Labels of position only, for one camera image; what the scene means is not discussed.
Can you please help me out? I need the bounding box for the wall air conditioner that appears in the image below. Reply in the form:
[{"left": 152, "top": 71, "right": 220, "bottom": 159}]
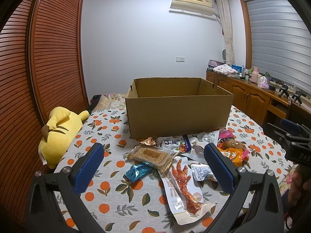
[{"left": 170, "top": 0, "right": 216, "bottom": 16}]

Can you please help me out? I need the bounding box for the white wall switch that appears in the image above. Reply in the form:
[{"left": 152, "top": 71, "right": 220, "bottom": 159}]
[{"left": 176, "top": 57, "right": 185, "bottom": 62}]

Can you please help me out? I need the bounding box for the clear sesame bar packet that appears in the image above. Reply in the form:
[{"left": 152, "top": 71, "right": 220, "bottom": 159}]
[{"left": 127, "top": 144, "right": 178, "bottom": 174}]

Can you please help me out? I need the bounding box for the pink snack packet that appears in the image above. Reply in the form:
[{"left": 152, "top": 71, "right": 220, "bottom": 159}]
[{"left": 218, "top": 129, "right": 234, "bottom": 140}]

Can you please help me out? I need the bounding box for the white blue duck snack bag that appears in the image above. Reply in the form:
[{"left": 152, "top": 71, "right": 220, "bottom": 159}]
[{"left": 156, "top": 135, "right": 199, "bottom": 153}]

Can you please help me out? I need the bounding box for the orange print bed cover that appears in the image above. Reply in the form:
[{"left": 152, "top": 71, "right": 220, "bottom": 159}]
[{"left": 53, "top": 105, "right": 296, "bottom": 233}]

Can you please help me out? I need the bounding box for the silver back label pouch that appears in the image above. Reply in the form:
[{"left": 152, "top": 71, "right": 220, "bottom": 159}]
[{"left": 190, "top": 164, "right": 217, "bottom": 182}]

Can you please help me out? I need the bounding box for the folded floral cloth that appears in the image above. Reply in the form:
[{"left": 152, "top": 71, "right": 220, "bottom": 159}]
[{"left": 213, "top": 64, "right": 239, "bottom": 76}]

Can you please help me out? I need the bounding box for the chicken feet snack packet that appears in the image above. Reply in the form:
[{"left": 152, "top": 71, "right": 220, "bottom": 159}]
[{"left": 160, "top": 156, "right": 216, "bottom": 226}]

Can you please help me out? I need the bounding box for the pink bottle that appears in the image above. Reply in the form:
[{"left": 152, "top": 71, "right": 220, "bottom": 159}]
[{"left": 251, "top": 67, "right": 259, "bottom": 84}]

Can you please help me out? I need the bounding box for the grey window blind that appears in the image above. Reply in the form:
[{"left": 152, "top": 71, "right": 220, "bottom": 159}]
[{"left": 244, "top": 0, "right": 310, "bottom": 93}]

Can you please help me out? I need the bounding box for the brown cardboard box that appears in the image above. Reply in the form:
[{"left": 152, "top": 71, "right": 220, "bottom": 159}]
[{"left": 125, "top": 77, "right": 233, "bottom": 139}]

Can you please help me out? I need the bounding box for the copper foil snack packet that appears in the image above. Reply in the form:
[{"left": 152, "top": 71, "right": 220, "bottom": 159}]
[{"left": 140, "top": 137, "right": 156, "bottom": 146}]

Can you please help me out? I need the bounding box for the wooden sideboard cabinet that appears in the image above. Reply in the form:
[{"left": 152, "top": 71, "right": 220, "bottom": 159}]
[{"left": 206, "top": 70, "right": 310, "bottom": 127}]

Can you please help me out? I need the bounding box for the wooden louvre wardrobe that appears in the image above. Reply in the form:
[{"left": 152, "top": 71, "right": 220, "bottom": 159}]
[{"left": 1, "top": 0, "right": 88, "bottom": 226}]

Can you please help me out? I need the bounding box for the right hand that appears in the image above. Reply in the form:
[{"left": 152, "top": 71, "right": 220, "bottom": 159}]
[{"left": 288, "top": 165, "right": 311, "bottom": 207}]

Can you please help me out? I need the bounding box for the blue foil snack packet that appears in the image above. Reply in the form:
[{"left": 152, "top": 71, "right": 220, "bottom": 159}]
[{"left": 125, "top": 163, "right": 153, "bottom": 183}]

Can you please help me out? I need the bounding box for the orange snack packet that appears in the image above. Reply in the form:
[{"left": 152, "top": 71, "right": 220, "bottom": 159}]
[{"left": 217, "top": 139, "right": 250, "bottom": 167}]

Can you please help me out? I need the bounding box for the floral quilt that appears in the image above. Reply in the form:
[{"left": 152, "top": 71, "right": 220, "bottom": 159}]
[{"left": 88, "top": 94, "right": 127, "bottom": 113}]

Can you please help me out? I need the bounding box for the cream curtain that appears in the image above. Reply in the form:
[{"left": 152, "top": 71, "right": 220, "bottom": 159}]
[{"left": 216, "top": 0, "right": 235, "bottom": 65}]

